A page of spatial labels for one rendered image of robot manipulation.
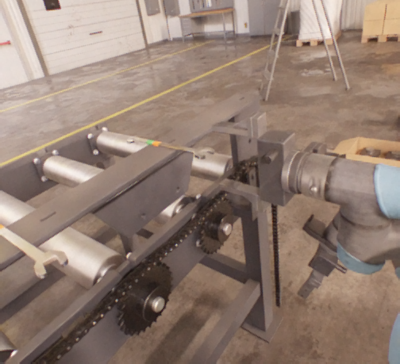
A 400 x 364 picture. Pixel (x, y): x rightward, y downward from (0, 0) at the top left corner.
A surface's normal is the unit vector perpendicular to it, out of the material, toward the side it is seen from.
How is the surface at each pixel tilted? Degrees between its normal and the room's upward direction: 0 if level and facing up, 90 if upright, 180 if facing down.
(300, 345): 0
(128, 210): 90
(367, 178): 37
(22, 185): 90
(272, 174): 90
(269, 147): 90
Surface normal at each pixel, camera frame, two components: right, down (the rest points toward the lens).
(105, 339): 0.79, 0.18
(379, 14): -0.60, 0.44
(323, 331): -0.14, -0.87
